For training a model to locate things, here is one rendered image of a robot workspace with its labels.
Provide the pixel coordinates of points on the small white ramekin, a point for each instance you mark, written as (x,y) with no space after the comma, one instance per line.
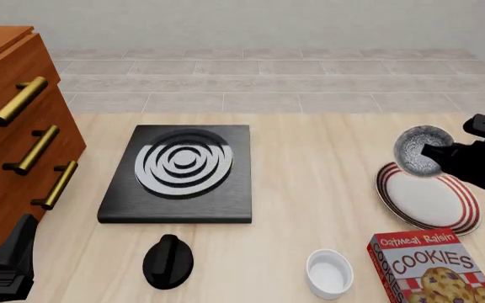
(328,274)

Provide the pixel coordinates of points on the oatmeal raisin cookies box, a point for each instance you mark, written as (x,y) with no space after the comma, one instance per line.
(427,268)

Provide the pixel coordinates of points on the flat black stove plate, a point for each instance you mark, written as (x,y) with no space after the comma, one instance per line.
(183,202)

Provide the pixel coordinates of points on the round black stove knob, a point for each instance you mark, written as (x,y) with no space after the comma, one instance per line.
(167,263)

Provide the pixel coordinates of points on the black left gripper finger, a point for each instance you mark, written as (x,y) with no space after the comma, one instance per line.
(17,246)

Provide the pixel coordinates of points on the white plate with red rings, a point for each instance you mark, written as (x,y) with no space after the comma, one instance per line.
(423,202)

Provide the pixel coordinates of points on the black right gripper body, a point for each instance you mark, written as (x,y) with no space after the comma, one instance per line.
(463,164)

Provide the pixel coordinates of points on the black patterned bowl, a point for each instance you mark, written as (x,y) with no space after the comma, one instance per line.
(411,148)

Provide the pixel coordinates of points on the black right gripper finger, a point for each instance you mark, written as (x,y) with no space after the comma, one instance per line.
(436,153)

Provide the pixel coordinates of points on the wooden cabinet drawer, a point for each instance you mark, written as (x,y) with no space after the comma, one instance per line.
(15,134)
(19,187)
(6,72)

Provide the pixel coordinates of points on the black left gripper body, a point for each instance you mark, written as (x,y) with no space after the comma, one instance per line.
(2,287)

